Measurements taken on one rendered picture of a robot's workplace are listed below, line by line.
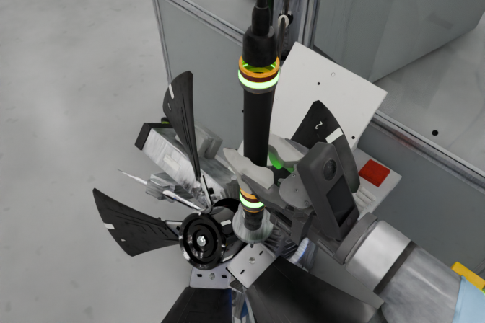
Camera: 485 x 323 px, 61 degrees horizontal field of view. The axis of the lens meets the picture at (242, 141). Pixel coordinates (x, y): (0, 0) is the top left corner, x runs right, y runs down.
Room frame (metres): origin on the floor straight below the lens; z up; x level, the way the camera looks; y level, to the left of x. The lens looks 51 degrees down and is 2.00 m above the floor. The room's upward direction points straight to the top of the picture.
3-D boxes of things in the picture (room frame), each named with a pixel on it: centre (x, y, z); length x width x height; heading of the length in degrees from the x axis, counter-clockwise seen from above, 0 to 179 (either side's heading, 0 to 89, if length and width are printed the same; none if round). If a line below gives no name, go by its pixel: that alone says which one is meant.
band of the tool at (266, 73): (0.34, -0.02, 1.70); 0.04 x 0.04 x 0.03
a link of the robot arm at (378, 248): (0.21, -0.16, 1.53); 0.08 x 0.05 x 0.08; 136
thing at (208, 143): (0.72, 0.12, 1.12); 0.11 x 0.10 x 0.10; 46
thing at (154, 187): (0.59, 0.22, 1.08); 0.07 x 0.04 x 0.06; 56
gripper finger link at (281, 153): (0.36, -0.04, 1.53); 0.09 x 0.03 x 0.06; 36
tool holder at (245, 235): (0.35, -0.02, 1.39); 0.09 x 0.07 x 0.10; 171
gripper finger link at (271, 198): (0.29, -0.04, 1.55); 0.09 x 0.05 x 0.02; 56
